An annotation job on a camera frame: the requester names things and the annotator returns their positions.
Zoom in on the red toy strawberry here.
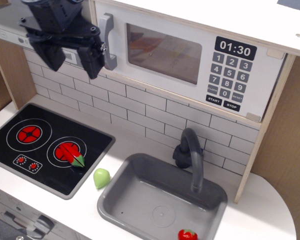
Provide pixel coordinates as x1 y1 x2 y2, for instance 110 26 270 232
177 229 198 240

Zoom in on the grey oven door handle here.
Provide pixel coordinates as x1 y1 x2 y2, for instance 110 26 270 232
1 211 55 240

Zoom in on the grey plastic toy sink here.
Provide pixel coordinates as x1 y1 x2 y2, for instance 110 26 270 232
97 153 228 240

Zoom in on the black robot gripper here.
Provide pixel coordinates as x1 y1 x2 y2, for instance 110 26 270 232
19 0 107 79

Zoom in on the white toy microwave door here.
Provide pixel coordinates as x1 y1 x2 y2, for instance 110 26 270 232
95 0 286 122

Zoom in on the grey toy range hood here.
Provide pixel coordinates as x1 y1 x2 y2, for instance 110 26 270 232
0 0 91 68

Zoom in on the black toy induction stove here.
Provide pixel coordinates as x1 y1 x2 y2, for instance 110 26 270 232
0 103 115 200

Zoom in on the light green toy pear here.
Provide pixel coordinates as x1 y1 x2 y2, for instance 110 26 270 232
93 168 111 190

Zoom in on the dark grey toy faucet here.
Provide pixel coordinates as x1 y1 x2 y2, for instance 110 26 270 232
172 128 204 193

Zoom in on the wooden toy microwave cabinet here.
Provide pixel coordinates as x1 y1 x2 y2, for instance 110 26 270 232
89 0 300 202

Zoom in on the red green toy chili pepper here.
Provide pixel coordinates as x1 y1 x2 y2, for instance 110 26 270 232
59 142 85 168

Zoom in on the grey microwave door handle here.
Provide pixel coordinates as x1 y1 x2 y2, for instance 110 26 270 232
98 13 117 71

